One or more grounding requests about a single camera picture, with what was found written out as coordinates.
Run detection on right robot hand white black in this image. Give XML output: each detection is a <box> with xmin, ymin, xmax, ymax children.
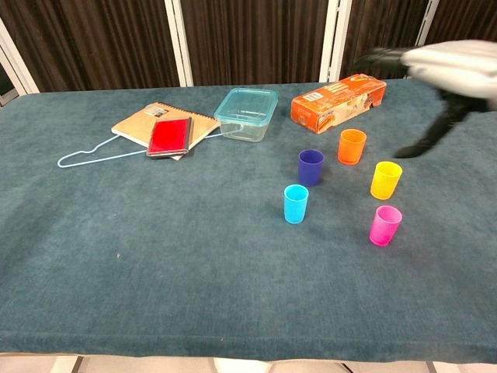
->
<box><xmin>355</xmin><ymin>38</ymin><xmax>497</xmax><ymax>159</ymax></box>

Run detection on yellow plastic cup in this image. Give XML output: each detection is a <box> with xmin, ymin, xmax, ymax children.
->
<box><xmin>370</xmin><ymin>161</ymin><xmax>404</xmax><ymax>200</ymax></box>

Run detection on purple plastic cup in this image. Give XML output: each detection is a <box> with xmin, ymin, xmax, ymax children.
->
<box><xmin>297</xmin><ymin>149</ymin><xmax>325</xmax><ymax>187</ymax></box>

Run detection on pink plastic cup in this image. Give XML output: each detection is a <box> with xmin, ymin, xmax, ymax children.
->
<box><xmin>368</xmin><ymin>204</ymin><xmax>403</xmax><ymax>247</ymax></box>

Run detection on light blue plastic cup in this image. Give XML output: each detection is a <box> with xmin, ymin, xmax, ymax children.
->
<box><xmin>283</xmin><ymin>184</ymin><xmax>310</xmax><ymax>225</ymax></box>

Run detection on dark brown curtain panel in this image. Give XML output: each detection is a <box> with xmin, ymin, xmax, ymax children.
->
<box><xmin>0</xmin><ymin>0</ymin><xmax>182</xmax><ymax>94</ymax></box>
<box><xmin>340</xmin><ymin>0</ymin><xmax>430</xmax><ymax>81</ymax></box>
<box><xmin>180</xmin><ymin>0</ymin><xmax>332</xmax><ymax>86</ymax></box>
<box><xmin>425</xmin><ymin>0</ymin><xmax>497</xmax><ymax>46</ymax></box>

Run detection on orange cardboard box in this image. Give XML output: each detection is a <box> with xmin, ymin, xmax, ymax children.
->
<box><xmin>290</xmin><ymin>73</ymin><xmax>388</xmax><ymax>135</ymax></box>

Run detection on orange plastic cup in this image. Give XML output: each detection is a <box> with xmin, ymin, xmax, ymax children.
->
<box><xmin>337</xmin><ymin>128</ymin><xmax>368</xmax><ymax>166</ymax></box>

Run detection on clear container teal rim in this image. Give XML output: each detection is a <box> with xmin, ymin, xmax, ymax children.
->
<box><xmin>213</xmin><ymin>87</ymin><xmax>280</xmax><ymax>143</ymax></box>

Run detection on red flat case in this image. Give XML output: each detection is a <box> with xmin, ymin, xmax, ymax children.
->
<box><xmin>145</xmin><ymin>117</ymin><xmax>194</xmax><ymax>159</ymax></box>

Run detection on kraft spiral notebook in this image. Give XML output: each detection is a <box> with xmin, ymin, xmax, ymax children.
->
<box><xmin>111</xmin><ymin>101</ymin><xmax>221</xmax><ymax>161</ymax></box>

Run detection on teal tablecloth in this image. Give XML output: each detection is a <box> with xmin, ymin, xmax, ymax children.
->
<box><xmin>0</xmin><ymin>79</ymin><xmax>497</xmax><ymax>361</ymax></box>

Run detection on white frame post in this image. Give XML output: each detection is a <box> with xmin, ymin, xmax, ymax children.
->
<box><xmin>318</xmin><ymin>0</ymin><xmax>353</xmax><ymax>83</ymax></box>
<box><xmin>414</xmin><ymin>0</ymin><xmax>440</xmax><ymax>47</ymax></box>
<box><xmin>164</xmin><ymin>0</ymin><xmax>194</xmax><ymax>88</ymax></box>
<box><xmin>0</xmin><ymin>19</ymin><xmax>40</xmax><ymax>96</ymax></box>

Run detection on light blue wire hanger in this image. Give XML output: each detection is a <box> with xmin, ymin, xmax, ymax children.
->
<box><xmin>57</xmin><ymin>123</ymin><xmax>245</xmax><ymax>169</ymax></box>

